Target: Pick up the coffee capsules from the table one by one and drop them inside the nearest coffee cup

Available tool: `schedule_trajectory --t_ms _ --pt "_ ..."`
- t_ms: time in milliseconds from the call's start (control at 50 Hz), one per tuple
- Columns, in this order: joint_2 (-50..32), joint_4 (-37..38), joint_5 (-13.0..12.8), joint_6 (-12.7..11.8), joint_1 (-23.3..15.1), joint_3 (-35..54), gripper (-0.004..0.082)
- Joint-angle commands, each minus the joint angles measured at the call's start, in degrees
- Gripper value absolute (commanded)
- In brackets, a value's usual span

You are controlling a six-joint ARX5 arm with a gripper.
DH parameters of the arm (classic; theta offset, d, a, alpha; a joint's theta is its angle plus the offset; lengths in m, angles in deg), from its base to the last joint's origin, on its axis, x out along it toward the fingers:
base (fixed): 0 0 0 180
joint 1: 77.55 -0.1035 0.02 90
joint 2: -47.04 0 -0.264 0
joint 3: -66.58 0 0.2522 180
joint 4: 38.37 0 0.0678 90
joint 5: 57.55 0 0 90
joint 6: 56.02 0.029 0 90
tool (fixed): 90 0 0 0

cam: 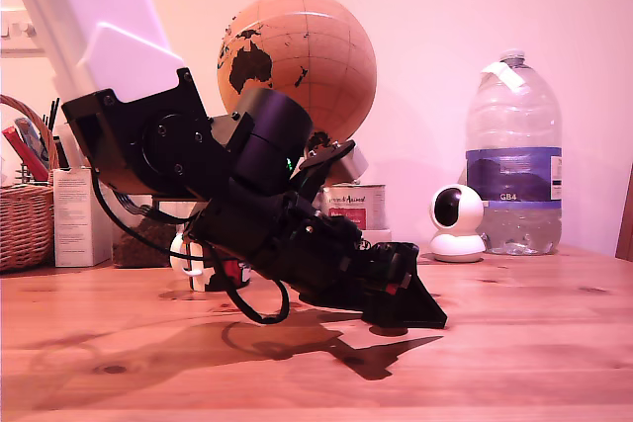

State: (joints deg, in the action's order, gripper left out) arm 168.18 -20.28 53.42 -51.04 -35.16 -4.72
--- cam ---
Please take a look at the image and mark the white printed coffee mug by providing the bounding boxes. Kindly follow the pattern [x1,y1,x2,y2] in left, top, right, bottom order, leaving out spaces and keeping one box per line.
[169,232,252,293]

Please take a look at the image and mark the labelled metal tin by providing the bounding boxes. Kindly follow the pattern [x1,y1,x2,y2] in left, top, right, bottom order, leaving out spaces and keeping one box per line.
[319,183,389,232]

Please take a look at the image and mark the glass jar with brown contents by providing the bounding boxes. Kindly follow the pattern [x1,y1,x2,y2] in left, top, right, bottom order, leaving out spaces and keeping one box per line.
[110,193,180,269]

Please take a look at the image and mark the large clear water bottle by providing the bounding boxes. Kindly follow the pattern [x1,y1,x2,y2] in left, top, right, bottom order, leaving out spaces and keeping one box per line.
[465,48,564,257]

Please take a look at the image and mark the brown cork globe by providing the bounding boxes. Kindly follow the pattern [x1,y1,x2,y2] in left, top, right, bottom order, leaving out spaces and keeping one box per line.
[216,0,379,147]

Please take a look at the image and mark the brown wooden furniture edge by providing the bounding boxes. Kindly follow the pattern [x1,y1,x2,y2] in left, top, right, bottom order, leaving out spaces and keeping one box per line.
[614,161,633,263]

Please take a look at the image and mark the white cardboard box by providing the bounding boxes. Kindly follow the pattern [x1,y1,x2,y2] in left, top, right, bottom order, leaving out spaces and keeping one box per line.
[52,166,115,269]

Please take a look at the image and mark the woven wicker basket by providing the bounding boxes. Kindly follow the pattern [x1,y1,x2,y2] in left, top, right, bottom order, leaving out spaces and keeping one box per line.
[0,94,59,274]

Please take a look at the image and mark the red packet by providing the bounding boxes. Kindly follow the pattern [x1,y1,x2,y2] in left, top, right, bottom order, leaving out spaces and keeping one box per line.
[1,126,51,182]

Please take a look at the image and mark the blue packet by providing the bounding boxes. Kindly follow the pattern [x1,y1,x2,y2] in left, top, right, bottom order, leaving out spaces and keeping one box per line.
[13,116,51,157]

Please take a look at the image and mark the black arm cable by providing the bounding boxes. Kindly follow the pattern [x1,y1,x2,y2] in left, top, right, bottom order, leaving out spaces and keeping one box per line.
[91,177,195,245]
[210,242,291,326]

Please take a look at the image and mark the small white round camera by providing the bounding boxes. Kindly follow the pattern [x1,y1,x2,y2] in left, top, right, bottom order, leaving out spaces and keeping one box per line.
[427,183,488,264]

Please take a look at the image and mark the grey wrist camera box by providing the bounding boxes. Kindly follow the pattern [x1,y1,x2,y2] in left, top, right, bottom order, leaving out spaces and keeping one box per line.
[325,146,370,185]

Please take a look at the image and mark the black camera bracket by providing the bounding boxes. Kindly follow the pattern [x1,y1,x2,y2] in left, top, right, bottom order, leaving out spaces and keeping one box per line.
[298,140,357,172]

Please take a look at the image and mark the white wall socket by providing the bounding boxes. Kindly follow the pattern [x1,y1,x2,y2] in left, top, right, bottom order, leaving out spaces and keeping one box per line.
[0,8,46,58]

